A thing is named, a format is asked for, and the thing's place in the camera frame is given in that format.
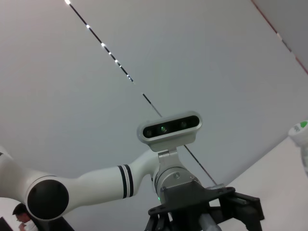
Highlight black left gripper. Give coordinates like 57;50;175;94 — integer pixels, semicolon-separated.
143;181;266;231

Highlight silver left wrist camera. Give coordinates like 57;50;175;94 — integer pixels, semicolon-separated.
136;110;203;154

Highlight black ceiling light track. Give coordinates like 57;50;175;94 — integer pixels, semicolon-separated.
64;0;226;186

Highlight person in white shirt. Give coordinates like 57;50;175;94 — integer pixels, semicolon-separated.
12;203;37;231

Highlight water bottle with green label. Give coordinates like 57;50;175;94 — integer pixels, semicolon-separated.
287;119;308;179

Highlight grey marker pen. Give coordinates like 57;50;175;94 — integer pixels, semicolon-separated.
199;213;222;231

